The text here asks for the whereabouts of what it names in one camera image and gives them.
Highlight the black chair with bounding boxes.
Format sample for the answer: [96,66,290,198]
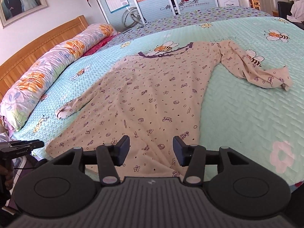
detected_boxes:
[277,1,303,29]

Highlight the mint green bee quilt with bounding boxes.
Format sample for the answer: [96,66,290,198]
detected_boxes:
[14,17,303,185]

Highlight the wooden headboard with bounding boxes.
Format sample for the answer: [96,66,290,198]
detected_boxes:
[0,15,88,98]

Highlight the framed wedding photo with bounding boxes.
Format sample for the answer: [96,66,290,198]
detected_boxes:
[1,0,47,28]

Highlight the red pillow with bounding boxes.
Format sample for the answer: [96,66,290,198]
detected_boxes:
[83,36,115,57]

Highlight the beige floral pajama top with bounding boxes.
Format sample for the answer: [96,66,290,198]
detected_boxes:
[46,41,293,178]

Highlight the long floral bolster pillow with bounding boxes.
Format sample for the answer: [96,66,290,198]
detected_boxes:
[1,23,118,133]

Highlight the white cloth pile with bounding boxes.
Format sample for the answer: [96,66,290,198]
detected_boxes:
[287,0,304,23]

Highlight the silver hula hoop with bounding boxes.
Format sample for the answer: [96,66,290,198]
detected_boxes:
[122,7,146,28]

